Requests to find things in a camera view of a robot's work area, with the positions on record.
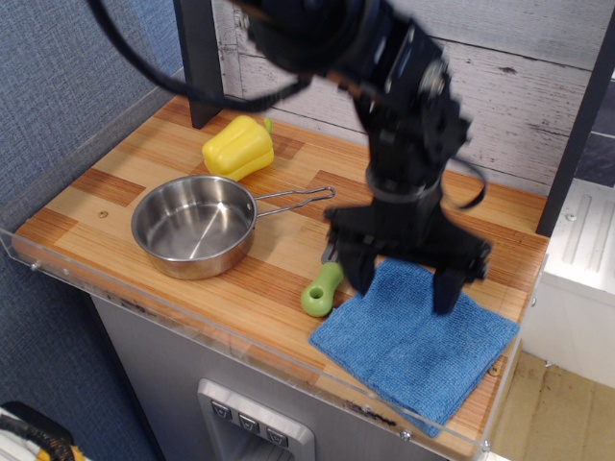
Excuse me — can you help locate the white side unit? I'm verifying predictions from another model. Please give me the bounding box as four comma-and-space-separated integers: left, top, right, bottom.
521, 179, 614, 387

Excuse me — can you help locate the black vertical post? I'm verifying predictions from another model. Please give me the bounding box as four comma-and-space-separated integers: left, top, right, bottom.
536, 11, 614, 237

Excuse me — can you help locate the clear acrylic table guard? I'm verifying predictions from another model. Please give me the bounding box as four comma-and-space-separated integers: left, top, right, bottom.
1, 99, 520, 460

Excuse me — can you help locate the blue microfiber cloth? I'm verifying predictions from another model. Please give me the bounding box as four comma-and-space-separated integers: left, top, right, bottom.
309, 259, 519, 438

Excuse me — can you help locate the grey cabinet with button panel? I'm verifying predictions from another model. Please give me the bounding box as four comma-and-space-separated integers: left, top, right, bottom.
93, 298, 439, 460

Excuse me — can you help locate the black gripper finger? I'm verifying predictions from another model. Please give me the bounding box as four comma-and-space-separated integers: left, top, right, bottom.
433, 269, 465, 315
339, 252, 377, 294

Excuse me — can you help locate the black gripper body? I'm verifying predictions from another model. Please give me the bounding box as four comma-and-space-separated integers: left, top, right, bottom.
324, 180, 494, 284

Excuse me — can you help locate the yellow toy bell pepper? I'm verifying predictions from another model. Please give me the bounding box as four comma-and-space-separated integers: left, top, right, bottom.
202, 115, 275, 182

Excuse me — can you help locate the yellow black object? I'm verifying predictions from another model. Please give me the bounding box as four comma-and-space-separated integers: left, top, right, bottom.
1, 400, 87, 460

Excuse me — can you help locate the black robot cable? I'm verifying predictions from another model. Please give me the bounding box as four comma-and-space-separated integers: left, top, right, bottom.
86, 0, 489, 210

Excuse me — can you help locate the stainless steel pan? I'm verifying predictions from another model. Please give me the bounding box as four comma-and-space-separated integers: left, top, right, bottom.
131, 175, 336, 280

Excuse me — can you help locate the green handled grey spatula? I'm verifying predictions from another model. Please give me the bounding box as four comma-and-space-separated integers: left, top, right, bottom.
301, 243, 344, 318

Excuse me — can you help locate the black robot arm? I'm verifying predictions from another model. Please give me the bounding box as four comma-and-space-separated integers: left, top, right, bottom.
240, 1, 491, 314

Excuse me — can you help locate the dark rear post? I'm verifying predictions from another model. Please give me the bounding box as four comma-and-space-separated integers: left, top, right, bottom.
172, 0, 227, 130

